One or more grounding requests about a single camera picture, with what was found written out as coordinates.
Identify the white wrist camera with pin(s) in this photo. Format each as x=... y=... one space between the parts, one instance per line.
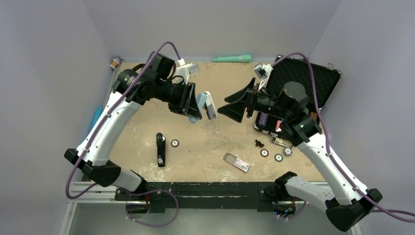
x=263 y=72
x=184 y=69

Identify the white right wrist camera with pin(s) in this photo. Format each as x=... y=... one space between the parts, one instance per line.
x=263 y=72

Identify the black stapler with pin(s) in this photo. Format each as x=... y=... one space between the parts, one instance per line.
x=160 y=143

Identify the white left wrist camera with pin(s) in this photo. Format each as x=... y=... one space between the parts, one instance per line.
x=184 y=69

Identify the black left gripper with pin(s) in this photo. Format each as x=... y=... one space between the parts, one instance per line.
x=187 y=103

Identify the black poker chip case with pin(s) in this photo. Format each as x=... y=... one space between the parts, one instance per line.
x=297 y=99

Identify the brown poker chip right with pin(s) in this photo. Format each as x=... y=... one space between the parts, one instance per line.
x=264 y=153

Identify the black screw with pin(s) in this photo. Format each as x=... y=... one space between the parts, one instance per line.
x=259 y=143

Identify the brown poker chip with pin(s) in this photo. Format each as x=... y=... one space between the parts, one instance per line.
x=175 y=143
x=264 y=153

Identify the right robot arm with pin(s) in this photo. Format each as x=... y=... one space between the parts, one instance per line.
x=347 y=200

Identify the silver poker chip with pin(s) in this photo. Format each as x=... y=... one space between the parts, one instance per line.
x=287 y=152

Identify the brown poker chip left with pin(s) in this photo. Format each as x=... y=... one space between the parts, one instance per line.
x=175 y=143

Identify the staple box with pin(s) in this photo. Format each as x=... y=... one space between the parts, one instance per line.
x=236 y=162

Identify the silver carabiner keys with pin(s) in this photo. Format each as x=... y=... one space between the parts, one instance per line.
x=280 y=142

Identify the green poker chip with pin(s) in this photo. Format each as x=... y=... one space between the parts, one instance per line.
x=278 y=158

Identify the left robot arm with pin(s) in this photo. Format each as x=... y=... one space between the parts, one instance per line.
x=160 y=78

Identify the teal cylinder left edge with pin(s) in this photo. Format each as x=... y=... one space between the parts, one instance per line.
x=96 y=116

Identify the small orange figurine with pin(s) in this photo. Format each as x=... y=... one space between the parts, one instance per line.
x=116 y=62

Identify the aluminium frame rail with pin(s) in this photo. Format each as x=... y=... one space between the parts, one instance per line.
x=102 y=195

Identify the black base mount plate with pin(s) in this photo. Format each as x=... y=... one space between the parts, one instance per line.
x=259 y=196

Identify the green microphone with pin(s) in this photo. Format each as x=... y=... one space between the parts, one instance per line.
x=233 y=59

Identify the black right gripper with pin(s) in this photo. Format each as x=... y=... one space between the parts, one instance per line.
x=236 y=110

